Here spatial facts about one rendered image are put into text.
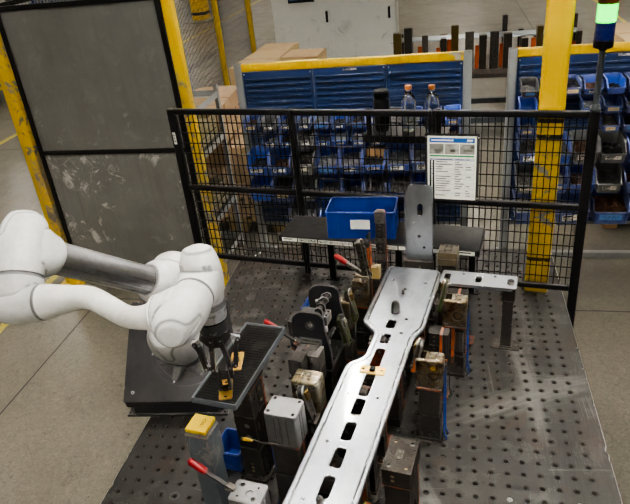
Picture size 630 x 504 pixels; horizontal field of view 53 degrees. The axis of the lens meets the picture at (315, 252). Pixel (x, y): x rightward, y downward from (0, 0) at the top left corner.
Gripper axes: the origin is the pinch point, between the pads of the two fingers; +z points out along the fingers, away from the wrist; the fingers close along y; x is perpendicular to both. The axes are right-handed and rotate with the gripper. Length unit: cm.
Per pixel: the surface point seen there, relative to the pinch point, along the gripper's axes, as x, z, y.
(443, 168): 108, -9, 93
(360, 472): -21.6, 20.3, 33.6
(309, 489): -24.7, 20.3, 19.7
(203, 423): -12.2, 4.2, -5.8
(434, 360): 14, 16, 63
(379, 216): 94, 3, 61
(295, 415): -8.6, 9.3, 18.4
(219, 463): -12.7, 19.0, -4.0
